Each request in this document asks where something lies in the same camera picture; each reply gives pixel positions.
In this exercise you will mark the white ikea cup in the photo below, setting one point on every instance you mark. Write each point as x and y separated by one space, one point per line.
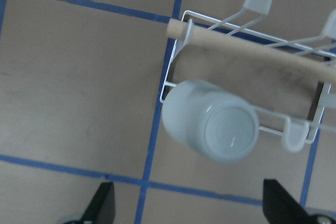
210 120

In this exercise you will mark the white wire cup rack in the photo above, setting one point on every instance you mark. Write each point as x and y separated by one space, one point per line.
233 34

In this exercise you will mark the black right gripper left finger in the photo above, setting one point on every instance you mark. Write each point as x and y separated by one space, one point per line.
101 209

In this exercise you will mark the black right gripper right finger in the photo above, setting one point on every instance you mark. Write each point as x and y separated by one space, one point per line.
280 207

